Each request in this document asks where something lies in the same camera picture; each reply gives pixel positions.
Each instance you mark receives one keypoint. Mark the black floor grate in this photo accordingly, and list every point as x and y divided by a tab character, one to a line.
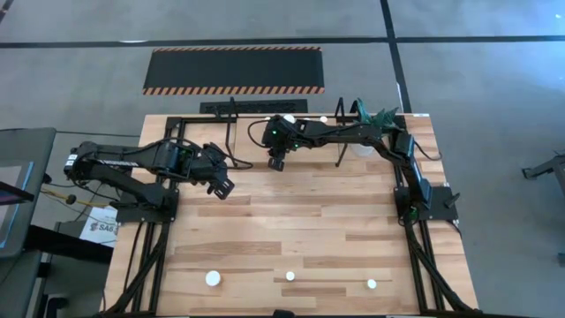
265	106

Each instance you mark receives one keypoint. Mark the black hazard-striped floor mat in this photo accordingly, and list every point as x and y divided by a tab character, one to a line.
234	68

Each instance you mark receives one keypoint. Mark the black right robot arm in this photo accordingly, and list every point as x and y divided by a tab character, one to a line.
348	130

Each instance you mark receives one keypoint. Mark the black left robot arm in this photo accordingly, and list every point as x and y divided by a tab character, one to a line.
123	161

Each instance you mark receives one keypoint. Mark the small orange medicine bottle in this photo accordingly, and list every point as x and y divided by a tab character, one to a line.
290	275
323	119

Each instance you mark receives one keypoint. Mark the dark monitor screen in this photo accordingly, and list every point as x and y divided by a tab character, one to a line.
13	221

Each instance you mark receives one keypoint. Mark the small white-capped medicine bottle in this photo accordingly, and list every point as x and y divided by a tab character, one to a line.
371	284

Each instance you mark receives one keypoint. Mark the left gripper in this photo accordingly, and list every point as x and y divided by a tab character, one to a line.
205	165

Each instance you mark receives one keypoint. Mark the black round knob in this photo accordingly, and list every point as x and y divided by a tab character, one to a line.
70	199

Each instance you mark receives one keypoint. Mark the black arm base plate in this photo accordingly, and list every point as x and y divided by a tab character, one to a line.
443	205
145	216

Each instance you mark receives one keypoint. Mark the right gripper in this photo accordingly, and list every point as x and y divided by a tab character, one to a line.
284	132

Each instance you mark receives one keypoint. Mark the wooden shelf black metal frame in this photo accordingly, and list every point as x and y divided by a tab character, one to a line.
309	154

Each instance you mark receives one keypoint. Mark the green plant in white pot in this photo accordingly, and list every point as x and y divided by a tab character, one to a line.
375	117

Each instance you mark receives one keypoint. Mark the large white-capped medicine bottle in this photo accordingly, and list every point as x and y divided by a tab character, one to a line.
213	278

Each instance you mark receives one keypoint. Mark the black aluminium table frame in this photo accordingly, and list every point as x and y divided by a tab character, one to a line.
198	119

